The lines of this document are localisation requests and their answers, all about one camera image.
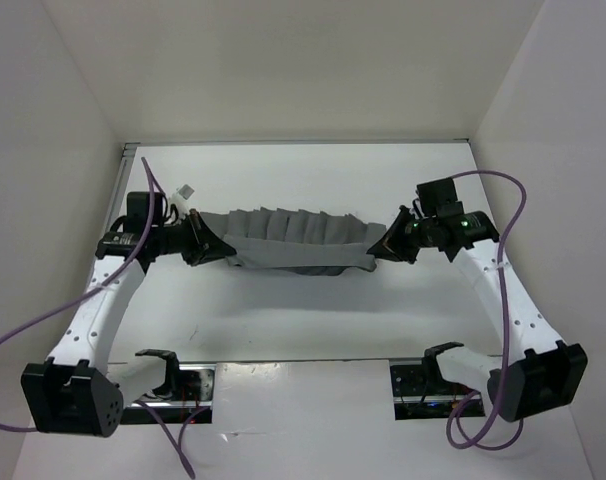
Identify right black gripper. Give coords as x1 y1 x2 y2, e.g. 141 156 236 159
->
369 204 436 264

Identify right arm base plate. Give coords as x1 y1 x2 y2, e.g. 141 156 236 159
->
389 360 470 421

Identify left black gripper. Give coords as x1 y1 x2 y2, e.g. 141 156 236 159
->
152 208 234 266

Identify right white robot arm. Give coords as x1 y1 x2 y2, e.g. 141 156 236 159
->
368 207 587 422

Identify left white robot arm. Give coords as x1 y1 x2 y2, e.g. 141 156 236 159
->
21 210 236 437

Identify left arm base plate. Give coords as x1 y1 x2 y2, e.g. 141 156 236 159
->
108 357 216 425

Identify aluminium table frame rail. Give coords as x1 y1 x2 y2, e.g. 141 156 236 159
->
62 141 139 365

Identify grey pleated skirt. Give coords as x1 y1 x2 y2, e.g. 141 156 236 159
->
201 207 387 276

